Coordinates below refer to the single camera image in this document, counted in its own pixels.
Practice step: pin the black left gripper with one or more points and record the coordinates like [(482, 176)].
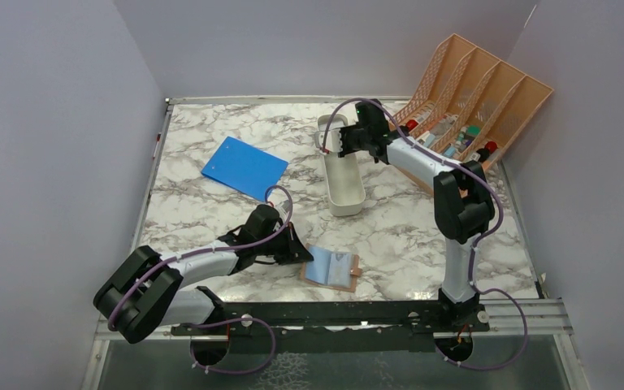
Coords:
[(295, 251)]

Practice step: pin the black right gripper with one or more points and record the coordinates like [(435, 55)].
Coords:
[(343, 132)]

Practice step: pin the tan leather card holder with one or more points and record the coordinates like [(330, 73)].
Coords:
[(330, 269)]

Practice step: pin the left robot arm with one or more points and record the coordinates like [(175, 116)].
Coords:
[(149, 290)]

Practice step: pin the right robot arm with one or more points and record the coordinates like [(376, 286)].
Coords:
[(463, 200)]

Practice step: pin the white oblong plastic tray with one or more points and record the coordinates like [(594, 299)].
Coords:
[(345, 189)]

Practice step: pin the blue folder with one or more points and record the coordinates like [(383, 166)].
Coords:
[(245, 168)]

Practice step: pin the green cap bottle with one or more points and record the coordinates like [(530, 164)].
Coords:
[(469, 132)]

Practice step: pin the orange desk organizer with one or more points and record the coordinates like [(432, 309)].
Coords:
[(466, 85)]

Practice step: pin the red cap bottle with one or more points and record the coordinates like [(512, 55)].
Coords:
[(490, 148)]

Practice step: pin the black mounting rail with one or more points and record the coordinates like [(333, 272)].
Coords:
[(253, 321)]

